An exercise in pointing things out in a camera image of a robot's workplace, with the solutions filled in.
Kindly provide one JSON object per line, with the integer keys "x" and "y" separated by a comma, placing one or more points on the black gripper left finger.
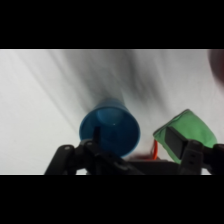
{"x": 96, "y": 156}

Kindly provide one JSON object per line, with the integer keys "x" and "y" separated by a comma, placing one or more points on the blue plastic cup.
{"x": 111, "y": 128}

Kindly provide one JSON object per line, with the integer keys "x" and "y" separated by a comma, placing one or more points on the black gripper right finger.
{"x": 196, "y": 156}

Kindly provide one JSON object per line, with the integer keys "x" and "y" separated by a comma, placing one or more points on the pink plastic bowl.
{"x": 218, "y": 65}

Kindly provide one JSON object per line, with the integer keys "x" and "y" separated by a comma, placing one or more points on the green folded cloth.
{"x": 193, "y": 128}

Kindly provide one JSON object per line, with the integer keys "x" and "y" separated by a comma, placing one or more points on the orange and red plush fruit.
{"x": 155, "y": 150}

